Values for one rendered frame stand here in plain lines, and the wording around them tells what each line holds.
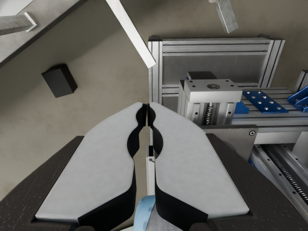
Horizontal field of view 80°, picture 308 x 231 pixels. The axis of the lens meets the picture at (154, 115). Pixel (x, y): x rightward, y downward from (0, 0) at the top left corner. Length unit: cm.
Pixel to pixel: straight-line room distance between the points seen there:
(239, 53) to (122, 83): 87
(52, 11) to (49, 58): 88
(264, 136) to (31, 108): 173
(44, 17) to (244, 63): 114
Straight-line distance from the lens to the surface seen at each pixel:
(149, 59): 60
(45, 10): 80
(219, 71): 136
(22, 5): 93
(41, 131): 202
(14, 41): 88
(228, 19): 61
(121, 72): 151
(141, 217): 41
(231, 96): 52
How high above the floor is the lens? 142
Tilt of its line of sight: 59 degrees down
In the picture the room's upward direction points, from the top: 177 degrees clockwise
